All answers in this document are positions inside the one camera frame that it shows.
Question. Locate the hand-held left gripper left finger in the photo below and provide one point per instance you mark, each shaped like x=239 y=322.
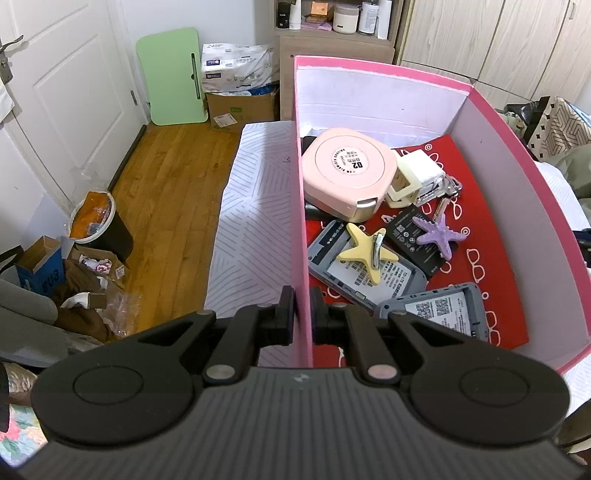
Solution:
x=286 y=316

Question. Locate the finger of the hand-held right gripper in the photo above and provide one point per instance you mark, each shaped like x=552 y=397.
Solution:
x=584 y=247

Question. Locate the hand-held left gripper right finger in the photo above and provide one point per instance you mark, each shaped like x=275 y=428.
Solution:
x=318 y=316

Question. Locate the grey pocket router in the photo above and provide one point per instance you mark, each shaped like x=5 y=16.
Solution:
x=443 y=309
x=323 y=258

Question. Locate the pink cardboard box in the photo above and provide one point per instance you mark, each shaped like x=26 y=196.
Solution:
x=531 y=194

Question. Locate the yellow starfish hair clip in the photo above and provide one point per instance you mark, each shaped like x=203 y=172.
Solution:
x=364 y=251

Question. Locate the black battery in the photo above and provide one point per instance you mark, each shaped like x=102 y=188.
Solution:
x=406 y=235

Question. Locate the purple starfish hair clip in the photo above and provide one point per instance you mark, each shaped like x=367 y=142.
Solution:
x=436 y=233

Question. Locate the pink and gold compact case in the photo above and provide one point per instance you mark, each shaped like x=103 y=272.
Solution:
x=346 y=170

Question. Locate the bunch of keys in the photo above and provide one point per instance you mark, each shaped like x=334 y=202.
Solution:
x=438 y=189

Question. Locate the white charger plug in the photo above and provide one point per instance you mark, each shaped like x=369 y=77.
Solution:
x=422 y=166

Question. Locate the olive green coat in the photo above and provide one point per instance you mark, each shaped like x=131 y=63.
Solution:
x=575 y=170

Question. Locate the red printed bag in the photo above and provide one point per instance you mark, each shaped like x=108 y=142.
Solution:
x=485 y=240

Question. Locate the patterned beige cushion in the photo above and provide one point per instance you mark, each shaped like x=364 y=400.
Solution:
x=563 y=124

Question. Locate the brown cardboard box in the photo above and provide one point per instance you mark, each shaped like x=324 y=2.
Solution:
x=240 y=110
x=99 y=267

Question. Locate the bin with orange bag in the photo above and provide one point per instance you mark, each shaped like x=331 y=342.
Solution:
x=97 y=221

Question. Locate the light wooden wardrobe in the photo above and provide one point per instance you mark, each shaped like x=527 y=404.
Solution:
x=485 y=37

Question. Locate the blue cardboard box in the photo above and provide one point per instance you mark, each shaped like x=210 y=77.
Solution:
x=37 y=272

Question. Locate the toilet paper pack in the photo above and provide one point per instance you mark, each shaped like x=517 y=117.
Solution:
x=235 y=67

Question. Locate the grey chair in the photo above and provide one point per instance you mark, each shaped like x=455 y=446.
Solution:
x=32 y=332

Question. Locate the green folding table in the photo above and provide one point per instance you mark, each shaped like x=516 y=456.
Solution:
x=171 y=78

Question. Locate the wooden bookshelf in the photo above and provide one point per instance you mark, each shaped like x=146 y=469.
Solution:
x=332 y=50

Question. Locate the floral blanket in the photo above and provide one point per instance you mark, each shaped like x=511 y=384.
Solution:
x=18 y=424

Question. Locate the white cream jar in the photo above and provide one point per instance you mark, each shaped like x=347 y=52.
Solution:
x=346 y=19

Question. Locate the small black bottle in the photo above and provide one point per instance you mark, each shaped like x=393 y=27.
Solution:
x=283 y=16

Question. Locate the labelled metal can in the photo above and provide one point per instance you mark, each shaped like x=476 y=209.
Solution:
x=368 y=18

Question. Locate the tall white bottle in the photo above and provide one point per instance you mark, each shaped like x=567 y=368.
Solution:
x=384 y=18

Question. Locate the small orange box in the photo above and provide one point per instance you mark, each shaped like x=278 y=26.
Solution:
x=320 y=8

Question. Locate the white door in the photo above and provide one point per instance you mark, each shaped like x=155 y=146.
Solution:
x=69 y=92

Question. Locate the white wall poster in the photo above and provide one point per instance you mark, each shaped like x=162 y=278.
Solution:
x=8 y=104

